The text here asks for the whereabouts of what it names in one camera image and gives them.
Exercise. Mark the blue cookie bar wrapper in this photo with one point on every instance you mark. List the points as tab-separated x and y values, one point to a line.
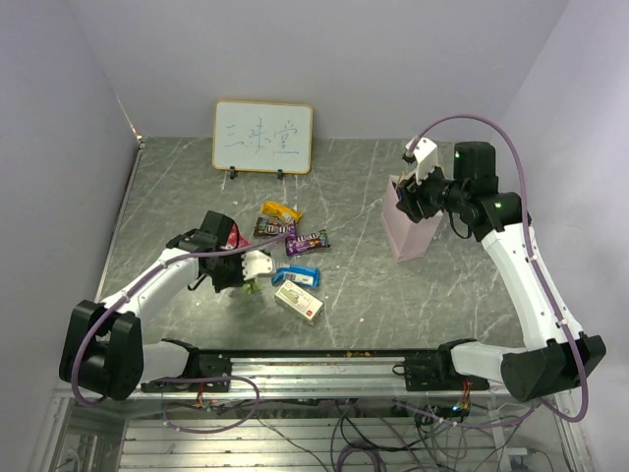
306	276

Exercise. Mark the green Himalaya candy pouch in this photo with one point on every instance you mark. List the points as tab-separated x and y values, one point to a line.
251	286

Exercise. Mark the pink paper bag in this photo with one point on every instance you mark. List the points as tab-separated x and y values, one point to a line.
407	240

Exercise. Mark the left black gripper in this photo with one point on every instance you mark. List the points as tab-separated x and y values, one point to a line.
235	281

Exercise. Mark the yellow candy bar wrapper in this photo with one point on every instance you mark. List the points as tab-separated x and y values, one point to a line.
281	212

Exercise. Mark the white green small box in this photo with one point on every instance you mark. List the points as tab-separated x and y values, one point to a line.
298	301

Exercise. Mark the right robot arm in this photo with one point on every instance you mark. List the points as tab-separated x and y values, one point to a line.
500	224

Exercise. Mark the white board with yellow frame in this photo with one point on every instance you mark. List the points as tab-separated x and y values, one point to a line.
263	137

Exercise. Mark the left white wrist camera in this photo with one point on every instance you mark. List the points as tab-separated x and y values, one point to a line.
257	263

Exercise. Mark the red Himalaya candy pouch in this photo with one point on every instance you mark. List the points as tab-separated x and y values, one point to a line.
235	239

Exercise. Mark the brown purple M&M's pack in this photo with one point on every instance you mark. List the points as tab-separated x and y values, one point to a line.
266	227

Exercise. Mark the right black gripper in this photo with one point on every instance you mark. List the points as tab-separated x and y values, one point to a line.
412	200

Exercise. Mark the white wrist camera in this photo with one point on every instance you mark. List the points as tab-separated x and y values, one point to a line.
422	157
257	263

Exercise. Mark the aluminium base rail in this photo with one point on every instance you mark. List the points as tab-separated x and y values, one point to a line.
314	378

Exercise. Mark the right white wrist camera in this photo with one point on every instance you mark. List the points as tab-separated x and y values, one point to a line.
422	157

